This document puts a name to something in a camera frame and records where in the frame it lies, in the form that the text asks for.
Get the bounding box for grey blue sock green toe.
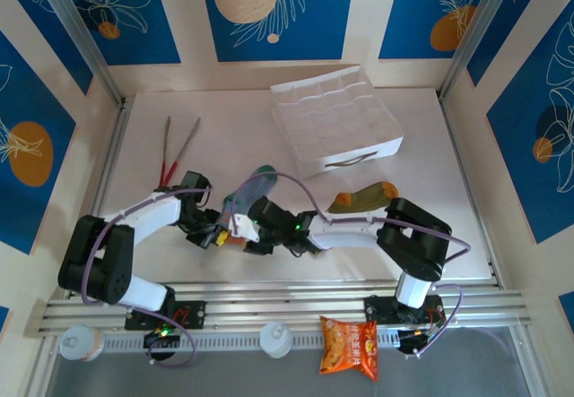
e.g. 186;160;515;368
222;163;277;228

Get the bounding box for olive sock orange toe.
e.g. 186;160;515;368
326;181;399;215

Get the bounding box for middle white round knob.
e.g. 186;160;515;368
258;320;291;360

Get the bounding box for white divided organizer box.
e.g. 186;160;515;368
270;65;404;181

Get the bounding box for orange snack bag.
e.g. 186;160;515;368
318;315;379;383

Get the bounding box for white can peach label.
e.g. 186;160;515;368
59;324;105;362

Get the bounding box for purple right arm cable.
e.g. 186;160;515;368
222;172;472;360

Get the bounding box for aluminium mounting rail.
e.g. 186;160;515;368
38;280;537;349

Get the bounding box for red-handled metal tongs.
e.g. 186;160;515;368
156;117;202;187

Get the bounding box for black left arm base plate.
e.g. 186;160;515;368
124;300;207;331

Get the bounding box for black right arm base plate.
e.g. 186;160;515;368
363;294;445;326

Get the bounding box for aluminium frame post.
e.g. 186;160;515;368
439;0;510;100
35;0;126;106

